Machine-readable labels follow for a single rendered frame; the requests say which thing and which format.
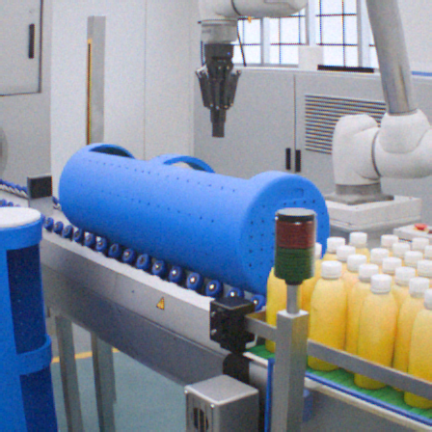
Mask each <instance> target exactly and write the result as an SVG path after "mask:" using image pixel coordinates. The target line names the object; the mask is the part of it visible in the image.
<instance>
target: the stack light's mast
mask: <svg viewBox="0 0 432 432"><path fill-rule="evenodd" d="M275 216H276V217H277V219H278V220H280V221H285V222H293V223H302V222H310V221H313V220H314V219H316V216H317V214H316V213H315V211H313V210H310V209H304V208H286V209H280V210H278V211H277V212H275ZM284 283H285V284H286V313H288V314H296V313H298V312H300V294H301V285H302V284H303V283H304V281H302V282H290V281H284Z"/></svg>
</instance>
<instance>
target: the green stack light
mask: <svg viewBox="0 0 432 432"><path fill-rule="evenodd" d="M315 256H316V245H315V246H313V247H309V248H303V249H291V248H283V247H280V246H277V245H276V244H275V245H274V276H275V277H276V278H277V279H280V280H283V281H290V282H302V281H306V280H308V279H311V278H312V277H313V276H314V270H315V268H314V267H315Z"/></svg>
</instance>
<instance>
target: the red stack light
mask: <svg viewBox="0 0 432 432"><path fill-rule="evenodd" d="M316 223H317V220H316V219H314V220H313V221H310V222H302V223H293V222H285V221H280V220H278V219H277V217H275V237H274V239H275V240H274V243H275V244H276V245H277V246H280V247H283V248H291V249H303V248H309V247H313V246H315V245H316V231H317V224H316Z"/></svg>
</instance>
